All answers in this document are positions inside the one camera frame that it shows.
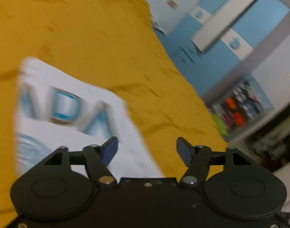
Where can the blue white wardrobe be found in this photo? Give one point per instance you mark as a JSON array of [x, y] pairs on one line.
[[254, 19]]

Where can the white printed sweatshirt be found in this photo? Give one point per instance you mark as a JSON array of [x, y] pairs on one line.
[[135, 152]]

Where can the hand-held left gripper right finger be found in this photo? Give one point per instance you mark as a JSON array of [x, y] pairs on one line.
[[184, 150]]

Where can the wall switch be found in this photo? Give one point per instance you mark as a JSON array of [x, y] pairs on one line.
[[172, 3]]

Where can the green basket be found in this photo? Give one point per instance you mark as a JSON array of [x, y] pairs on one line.
[[219, 124]]

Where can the colourful clutter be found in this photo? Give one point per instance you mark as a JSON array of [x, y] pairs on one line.
[[240, 106]]

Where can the yellow quilted blanket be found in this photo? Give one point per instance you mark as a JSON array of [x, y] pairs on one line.
[[88, 40]]

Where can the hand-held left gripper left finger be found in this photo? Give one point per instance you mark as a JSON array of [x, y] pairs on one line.
[[111, 150]]

